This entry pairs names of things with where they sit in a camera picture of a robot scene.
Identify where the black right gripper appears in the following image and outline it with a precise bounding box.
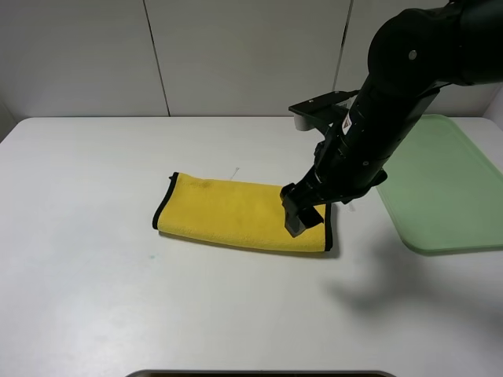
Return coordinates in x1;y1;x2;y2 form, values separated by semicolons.
280;130;387;237

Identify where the yellow towel with black trim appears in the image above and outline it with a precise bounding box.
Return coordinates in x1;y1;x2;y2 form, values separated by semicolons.
152;172;333;253

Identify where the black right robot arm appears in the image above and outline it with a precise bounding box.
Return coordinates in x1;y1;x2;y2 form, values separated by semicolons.
281;1;502;236

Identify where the light green plastic tray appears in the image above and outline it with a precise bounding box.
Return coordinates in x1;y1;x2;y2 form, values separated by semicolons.
377;115;502;256

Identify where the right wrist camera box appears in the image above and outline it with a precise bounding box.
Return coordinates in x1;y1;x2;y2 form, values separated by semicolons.
288;90;358;134

